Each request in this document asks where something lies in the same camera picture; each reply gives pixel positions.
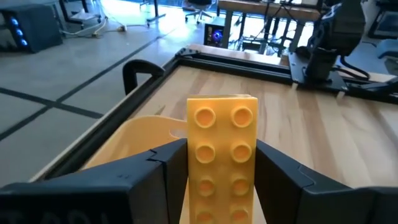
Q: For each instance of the black stand leg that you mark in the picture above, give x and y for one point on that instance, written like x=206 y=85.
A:
x=154 y=12

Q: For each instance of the blue chair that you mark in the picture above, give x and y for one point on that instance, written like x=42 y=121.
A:
x=388 y=49

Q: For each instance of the dark framed screen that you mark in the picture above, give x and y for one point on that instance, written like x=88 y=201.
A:
x=385 y=23

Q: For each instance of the black office chair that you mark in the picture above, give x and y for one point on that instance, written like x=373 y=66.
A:
x=200 y=2

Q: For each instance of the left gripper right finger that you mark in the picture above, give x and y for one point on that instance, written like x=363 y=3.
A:
x=311 y=199

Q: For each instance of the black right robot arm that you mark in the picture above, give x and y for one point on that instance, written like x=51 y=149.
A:
x=339 y=28

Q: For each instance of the orange plastic bin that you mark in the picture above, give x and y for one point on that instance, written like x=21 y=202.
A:
x=140 y=137

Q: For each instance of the black computer tower blue lights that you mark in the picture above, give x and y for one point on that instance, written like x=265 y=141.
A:
x=37 y=28

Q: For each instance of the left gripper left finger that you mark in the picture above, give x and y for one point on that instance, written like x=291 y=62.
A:
x=93 y=193

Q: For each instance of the black computer tower glowing fan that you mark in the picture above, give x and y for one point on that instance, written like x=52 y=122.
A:
x=214 y=35

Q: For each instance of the yellow toy building block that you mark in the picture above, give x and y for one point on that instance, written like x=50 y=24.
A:
x=222 y=155

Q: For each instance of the wooden desk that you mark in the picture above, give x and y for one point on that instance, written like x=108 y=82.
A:
x=267 y=7

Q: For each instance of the black curved table clamp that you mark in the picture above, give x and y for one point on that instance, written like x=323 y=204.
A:
x=127 y=77

